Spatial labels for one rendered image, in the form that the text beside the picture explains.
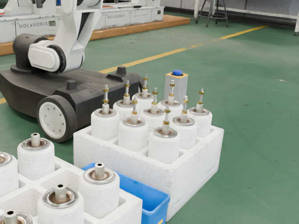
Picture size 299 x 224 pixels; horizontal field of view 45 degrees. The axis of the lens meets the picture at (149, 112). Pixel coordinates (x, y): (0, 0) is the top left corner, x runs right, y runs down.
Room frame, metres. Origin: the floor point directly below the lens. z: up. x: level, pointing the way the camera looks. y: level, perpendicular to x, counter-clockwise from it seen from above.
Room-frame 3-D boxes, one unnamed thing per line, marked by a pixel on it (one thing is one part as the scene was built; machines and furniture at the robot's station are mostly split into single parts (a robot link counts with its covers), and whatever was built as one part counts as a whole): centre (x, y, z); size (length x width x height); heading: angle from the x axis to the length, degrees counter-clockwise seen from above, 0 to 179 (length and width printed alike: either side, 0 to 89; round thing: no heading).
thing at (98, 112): (1.13, 0.15, 0.25); 0.08 x 0.08 x 0.01
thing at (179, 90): (1.45, -0.10, 0.16); 0.07 x 0.07 x 0.31; 58
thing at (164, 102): (1.27, -0.08, 0.25); 0.08 x 0.08 x 0.01
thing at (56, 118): (1.40, 0.39, 0.10); 0.20 x 0.05 x 0.20; 58
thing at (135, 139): (1.07, 0.05, 0.16); 0.10 x 0.10 x 0.18
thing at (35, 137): (0.87, 0.30, 0.26); 0.02 x 0.02 x 0.03
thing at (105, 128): (1.13, 0.15, 0.16); 0.10 x 0.10 x 0.18
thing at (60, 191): (0.64, 0.17, 0.26); 0.02 x 0.02 x 0.03
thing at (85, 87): (1.75, 0.45, 0.19); 0.64 x 0.52 x 0.33; 58
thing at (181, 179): (1.17, -0.01, 0.09); 0.39 x 0.39 x 0.18; 58
